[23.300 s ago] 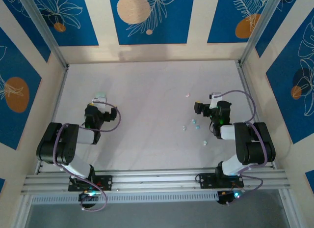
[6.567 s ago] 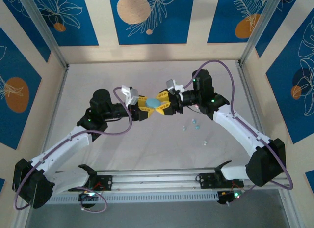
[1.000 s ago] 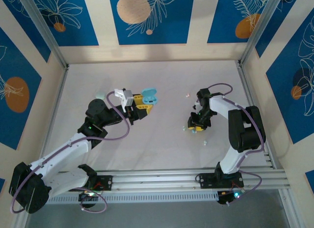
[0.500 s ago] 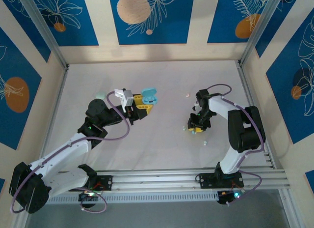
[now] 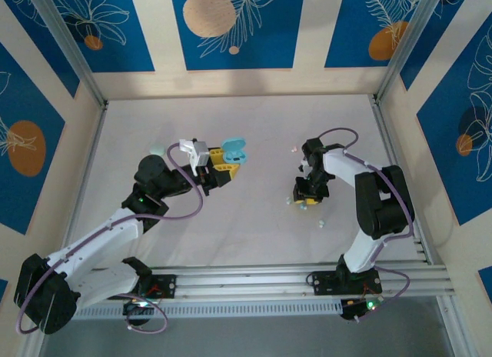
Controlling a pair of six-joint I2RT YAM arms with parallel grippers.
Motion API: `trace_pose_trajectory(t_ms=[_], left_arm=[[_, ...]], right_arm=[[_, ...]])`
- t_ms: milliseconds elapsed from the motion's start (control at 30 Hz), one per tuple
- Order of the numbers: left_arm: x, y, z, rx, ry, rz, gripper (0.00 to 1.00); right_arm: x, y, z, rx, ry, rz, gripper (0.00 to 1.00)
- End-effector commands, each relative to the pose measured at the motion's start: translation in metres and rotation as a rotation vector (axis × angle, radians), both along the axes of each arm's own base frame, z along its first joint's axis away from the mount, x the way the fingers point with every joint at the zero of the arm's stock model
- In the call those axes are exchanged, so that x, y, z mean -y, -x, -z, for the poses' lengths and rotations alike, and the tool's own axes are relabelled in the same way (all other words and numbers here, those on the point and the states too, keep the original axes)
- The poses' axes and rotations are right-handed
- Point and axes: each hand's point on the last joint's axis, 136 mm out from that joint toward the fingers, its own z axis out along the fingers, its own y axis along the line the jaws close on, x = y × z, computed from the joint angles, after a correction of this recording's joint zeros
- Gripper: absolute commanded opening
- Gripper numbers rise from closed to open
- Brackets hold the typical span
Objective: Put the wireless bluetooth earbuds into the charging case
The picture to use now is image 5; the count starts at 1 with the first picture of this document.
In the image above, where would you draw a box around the blue earbud charging case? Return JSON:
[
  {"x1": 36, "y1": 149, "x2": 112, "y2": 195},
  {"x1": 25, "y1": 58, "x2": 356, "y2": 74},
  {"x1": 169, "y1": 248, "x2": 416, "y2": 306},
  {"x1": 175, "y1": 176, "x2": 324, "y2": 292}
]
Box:
[{"x1": 221, "y1": 136, "x2": 250, "y2": 167}]

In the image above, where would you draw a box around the black controller board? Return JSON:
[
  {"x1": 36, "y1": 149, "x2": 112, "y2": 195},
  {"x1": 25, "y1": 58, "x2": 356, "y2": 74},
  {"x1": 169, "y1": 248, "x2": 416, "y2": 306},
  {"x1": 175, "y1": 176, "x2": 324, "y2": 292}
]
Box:
[
  {"x1": 122, "y1": 299, "x2": 162, "y2": 327},
  {"x1": 340, "y1": 295, "x2": 385, "y2": 322}
]

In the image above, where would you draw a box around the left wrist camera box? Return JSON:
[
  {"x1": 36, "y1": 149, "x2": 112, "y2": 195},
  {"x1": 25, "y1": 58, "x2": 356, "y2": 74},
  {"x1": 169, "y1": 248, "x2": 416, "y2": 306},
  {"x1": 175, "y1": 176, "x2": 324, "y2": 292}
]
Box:
[{"x1": 178, "y1": 138, "x2": 211, "y2": 178}]

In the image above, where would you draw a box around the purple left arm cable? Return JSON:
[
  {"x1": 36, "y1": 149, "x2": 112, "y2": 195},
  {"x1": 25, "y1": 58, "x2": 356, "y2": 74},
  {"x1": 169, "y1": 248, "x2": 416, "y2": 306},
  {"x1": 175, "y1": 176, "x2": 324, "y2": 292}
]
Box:
[{"x1": 14, "y1": 141, "x2": 204, "y2": 335}]

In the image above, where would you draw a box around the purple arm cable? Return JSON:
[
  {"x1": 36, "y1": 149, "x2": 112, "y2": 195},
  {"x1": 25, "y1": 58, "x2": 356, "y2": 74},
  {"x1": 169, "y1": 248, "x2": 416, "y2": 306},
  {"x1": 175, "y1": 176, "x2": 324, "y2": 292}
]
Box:
[
  {"x1": 14, "y1": 141, "x2": 204, "y2": 335},
  {"x1": 318, "y1": 126, "x2": 417, "y2": 323}
]

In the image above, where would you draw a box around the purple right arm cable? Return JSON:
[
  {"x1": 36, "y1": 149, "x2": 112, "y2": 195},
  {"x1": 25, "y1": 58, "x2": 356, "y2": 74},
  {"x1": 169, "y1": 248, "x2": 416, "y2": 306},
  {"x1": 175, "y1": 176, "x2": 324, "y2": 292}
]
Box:
[{"x1": 318, "y1": 126, "x2": 417, "y2": 323}]

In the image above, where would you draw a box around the aluminium side rail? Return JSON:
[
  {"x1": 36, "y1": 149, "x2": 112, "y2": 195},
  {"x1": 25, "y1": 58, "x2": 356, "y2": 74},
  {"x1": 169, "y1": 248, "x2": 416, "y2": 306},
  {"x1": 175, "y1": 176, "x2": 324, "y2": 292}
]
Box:
[
  {"x1": 17, "y1": 102, "x2": 111, "y2": 357},
  {"x1": 369, "y1": 95, "x2": 434, "y2": 264}
]

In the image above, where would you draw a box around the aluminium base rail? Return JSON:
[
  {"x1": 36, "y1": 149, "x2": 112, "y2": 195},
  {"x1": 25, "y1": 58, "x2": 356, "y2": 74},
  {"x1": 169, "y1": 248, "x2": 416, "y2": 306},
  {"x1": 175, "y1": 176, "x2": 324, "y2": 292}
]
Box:
[{"x1": 145, "y1": 261, "x2": 457, "y2": 301}]

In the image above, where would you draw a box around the grey slotted cable duct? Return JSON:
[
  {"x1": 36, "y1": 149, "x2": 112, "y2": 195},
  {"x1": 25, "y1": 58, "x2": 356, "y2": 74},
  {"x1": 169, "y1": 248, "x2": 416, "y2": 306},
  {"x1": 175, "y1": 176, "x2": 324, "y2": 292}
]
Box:
[{"x1": 72, "y1": 298, "x2": 343, "y2": 322}]

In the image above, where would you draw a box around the aluminium frame post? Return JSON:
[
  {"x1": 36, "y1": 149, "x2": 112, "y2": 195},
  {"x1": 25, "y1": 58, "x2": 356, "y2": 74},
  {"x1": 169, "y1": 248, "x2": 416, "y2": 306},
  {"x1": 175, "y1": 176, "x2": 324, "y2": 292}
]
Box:
[
  {"x1": 374, "y1": 0, "x2": 441, "y2": 104},
  {"x1": 27, "y1": 0, "x2": 109, "y2": 108}
]

